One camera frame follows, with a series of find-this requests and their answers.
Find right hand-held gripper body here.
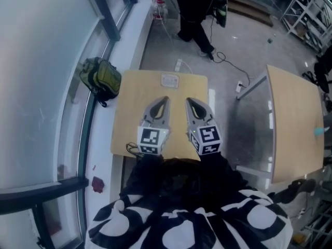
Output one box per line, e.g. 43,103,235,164
188,124,222,156

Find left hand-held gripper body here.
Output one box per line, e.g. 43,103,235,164
136,123,171,155

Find white pad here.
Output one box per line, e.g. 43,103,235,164
160,72,180,89

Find person's left forearm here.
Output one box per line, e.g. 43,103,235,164
129,153,164,191

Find person's right forearm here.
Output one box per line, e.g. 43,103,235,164
201,151,247,191

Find square wooden table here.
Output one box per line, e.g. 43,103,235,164
110,70,209,162

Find person's black trousers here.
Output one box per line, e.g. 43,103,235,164
120,158,250,199

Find green black backpack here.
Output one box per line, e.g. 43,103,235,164
79,57,122,108

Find dark red cloth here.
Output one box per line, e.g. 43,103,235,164
91,175,106,193

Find curved wooden table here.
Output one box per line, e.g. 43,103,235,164
236,64,325,184

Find person's black white patterned shirt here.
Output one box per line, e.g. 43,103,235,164
88,188,294,249

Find black office chair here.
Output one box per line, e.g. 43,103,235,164
302,53,332,94
272,178,317,212

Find clear bottle with red cap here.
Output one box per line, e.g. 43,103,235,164
151,0,169,24

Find teal object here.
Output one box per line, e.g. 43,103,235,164
313,126,330,137

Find wooden step platform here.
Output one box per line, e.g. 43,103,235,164
227,0,274,27

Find white metal shelf rack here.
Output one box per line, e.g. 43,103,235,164
280,0,332,54

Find thin dark gripper cable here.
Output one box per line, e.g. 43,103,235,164
126,142,143,157

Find white floor cable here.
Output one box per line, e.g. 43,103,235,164
162,19,174,45
181,61,194,75

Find black floor cable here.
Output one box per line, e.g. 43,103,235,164
211,52,251,88

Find black window frame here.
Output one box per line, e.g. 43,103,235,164
82,0,138,42
0,177,90,249

